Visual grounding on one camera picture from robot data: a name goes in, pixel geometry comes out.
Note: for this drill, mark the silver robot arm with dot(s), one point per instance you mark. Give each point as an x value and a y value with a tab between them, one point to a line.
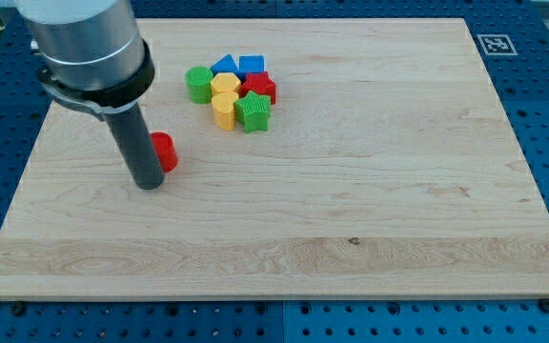
96	62

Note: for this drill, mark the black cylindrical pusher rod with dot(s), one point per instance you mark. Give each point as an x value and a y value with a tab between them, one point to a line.
132	137

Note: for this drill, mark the wooden board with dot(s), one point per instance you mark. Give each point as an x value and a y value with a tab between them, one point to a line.
390	171

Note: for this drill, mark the red cylinder block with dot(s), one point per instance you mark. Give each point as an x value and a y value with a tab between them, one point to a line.
165	150

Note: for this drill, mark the green star block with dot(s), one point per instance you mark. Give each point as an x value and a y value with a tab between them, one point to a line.
253	111

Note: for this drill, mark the yellow hexagon block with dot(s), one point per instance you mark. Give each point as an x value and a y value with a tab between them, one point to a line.
225	81

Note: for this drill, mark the blue triangle block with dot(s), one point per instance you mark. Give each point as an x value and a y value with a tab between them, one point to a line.
225	64

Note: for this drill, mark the red star block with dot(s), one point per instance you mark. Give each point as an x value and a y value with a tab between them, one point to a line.
260	83

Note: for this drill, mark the white fiducial marker tag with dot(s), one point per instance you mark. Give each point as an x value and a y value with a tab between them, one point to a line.
497	45

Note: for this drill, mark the blue square block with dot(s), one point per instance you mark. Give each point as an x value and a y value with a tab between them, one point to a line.
250	64

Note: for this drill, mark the green cylinder block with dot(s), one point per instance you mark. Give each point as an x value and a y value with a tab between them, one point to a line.
198	81

